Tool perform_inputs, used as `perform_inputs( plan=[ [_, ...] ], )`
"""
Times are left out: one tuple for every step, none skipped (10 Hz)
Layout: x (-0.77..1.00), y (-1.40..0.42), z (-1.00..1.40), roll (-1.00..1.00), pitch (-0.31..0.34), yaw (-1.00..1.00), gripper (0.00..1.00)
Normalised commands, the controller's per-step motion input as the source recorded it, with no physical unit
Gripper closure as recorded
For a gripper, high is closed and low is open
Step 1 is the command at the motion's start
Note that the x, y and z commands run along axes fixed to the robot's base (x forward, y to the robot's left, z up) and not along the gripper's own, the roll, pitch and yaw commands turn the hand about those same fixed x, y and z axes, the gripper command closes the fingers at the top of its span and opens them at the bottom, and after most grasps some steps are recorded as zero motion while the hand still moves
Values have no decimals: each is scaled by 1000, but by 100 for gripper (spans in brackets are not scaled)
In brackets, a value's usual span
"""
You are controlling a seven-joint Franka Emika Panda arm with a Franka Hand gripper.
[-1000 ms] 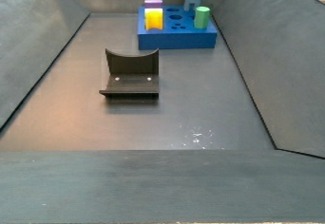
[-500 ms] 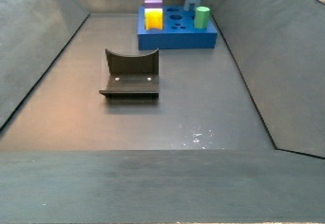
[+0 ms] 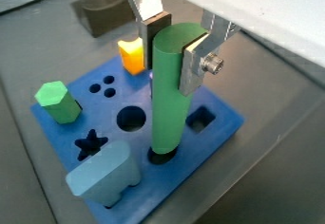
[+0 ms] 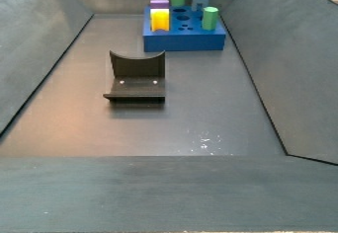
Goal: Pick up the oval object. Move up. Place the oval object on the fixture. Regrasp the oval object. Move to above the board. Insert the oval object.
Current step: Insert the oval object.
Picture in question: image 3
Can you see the black curved cradle fixture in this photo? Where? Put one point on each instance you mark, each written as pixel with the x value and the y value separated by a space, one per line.
pixel 102 15

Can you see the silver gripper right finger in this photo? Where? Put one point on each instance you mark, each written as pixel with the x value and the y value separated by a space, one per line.
pixel 201 57

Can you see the green hexagonal peg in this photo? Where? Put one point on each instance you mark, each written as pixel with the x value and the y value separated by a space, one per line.
pixel 56 101

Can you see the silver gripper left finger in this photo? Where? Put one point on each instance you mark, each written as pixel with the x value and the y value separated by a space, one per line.
pixel 152 19

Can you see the yellow notched block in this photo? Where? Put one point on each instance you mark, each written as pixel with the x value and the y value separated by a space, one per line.
pixel 131 54

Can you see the long green cylinder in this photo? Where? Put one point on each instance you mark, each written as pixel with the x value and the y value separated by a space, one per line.
pixel 170 104

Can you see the blue peg board block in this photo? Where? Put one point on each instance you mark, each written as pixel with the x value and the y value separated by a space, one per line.
pixel 115 99

